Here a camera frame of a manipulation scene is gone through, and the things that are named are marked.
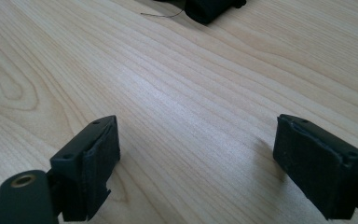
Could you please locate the black glove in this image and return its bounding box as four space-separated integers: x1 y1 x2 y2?
140 0 248 26

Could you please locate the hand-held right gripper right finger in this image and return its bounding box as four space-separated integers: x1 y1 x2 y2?
272 113 358 221

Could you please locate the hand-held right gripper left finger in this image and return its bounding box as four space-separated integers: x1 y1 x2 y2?
49 115 121 222

